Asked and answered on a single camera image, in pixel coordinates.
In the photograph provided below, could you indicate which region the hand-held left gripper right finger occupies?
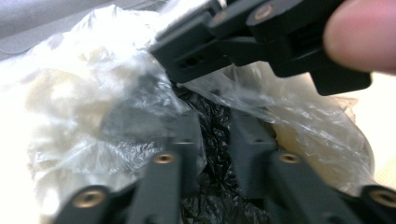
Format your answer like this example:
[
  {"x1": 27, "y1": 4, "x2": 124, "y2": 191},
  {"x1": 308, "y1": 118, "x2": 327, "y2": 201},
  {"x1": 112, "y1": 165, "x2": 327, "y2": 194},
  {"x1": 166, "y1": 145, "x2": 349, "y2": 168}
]
[{"x1": 230, "y1": 111, "x2": 365, "y2": 224}]

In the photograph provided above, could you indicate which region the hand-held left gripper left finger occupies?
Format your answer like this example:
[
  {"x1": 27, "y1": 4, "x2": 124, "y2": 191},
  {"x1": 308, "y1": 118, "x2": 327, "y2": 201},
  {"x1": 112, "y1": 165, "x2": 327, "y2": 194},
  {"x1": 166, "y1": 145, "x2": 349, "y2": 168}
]
[{"x1": 127, "y1": 110, "x2": 205, "y2": 224}]

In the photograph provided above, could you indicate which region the black plastic bag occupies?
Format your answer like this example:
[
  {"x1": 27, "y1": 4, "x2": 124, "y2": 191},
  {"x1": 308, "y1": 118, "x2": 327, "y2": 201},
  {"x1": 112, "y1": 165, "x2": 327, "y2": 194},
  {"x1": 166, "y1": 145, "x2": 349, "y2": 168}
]
[{"x1": 172, "y1": 83, "x2": 273, "y2": 224}]

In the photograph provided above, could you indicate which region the clear plastic bag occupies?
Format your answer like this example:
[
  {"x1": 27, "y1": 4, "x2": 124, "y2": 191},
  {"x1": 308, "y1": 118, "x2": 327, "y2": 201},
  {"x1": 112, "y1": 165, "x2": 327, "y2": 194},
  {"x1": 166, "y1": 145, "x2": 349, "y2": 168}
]
[{"x1": 0, "y1": 4, "x2": 378, "y2": 224}]

